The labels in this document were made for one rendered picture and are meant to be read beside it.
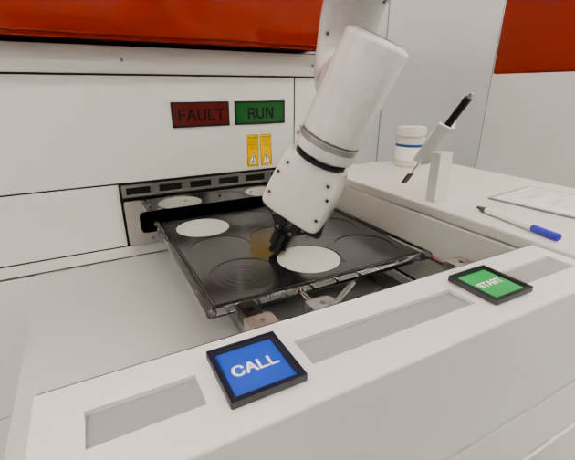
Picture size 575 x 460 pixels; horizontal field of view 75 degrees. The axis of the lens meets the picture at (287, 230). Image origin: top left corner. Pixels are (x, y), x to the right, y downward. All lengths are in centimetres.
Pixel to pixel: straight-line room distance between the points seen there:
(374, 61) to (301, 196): 19
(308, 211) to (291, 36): 42
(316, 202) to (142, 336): 31
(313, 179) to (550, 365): 35
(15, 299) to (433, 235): 77
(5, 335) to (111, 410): 64
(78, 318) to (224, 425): 45
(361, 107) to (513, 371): 33
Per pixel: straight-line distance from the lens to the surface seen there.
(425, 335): 34
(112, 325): 63
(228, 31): 79
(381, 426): 33
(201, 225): 75
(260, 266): 57
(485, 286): 43
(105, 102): 78
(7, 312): 90
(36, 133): 79
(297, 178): 53
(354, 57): 48
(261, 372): 28
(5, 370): 96
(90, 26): 74
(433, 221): 67
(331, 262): 58
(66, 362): 59
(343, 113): 48
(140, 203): 80
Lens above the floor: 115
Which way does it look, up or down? 21 degrees down
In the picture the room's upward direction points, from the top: straight up
